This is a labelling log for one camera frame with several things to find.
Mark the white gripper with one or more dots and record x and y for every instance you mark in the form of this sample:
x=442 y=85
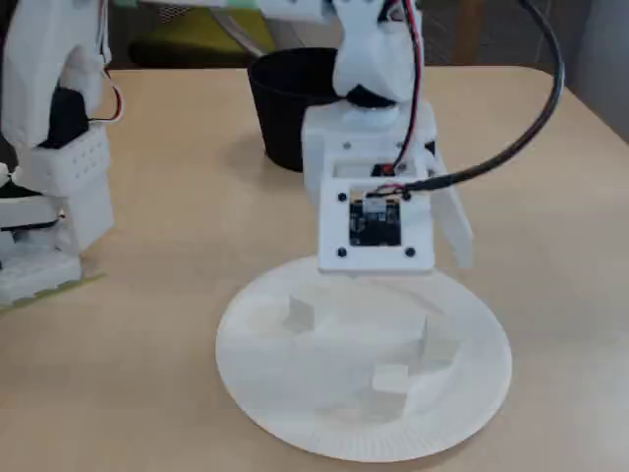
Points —
x=321 y=135

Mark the white block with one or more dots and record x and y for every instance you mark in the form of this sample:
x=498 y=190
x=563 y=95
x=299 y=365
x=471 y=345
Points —
x=388 y=383
x=437 y=354
x=301 y=314

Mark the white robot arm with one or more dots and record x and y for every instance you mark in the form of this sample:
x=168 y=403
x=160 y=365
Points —
x=44 y=74

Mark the white paper plate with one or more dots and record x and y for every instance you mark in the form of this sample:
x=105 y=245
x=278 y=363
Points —
x=304 y=393

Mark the black plastic cup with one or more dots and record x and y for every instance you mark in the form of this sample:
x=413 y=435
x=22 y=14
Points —
x=280 y=113

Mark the green base mat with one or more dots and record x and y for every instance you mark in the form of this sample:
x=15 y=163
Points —
x=83 y=281

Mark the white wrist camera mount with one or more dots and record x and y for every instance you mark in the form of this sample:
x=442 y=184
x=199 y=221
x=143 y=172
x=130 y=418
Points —
x=334 y=231

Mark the wooden post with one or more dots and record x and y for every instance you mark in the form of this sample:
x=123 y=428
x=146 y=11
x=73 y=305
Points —
x=471 y=29

